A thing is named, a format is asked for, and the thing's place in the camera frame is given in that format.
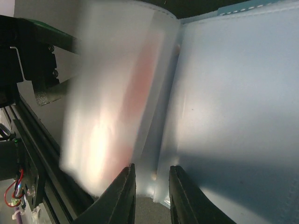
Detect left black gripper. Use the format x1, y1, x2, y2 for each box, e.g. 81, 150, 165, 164
0, 15, 81, 107

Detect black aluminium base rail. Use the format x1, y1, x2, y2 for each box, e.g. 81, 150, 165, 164
4, 98, 94, 224

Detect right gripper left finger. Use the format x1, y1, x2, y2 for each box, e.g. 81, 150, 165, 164
73, 163, 136, 224

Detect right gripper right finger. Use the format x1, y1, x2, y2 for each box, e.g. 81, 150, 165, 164
169, 166, 234, 224

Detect blue card holder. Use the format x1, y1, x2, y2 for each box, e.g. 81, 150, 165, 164
60, 0, 299, 224

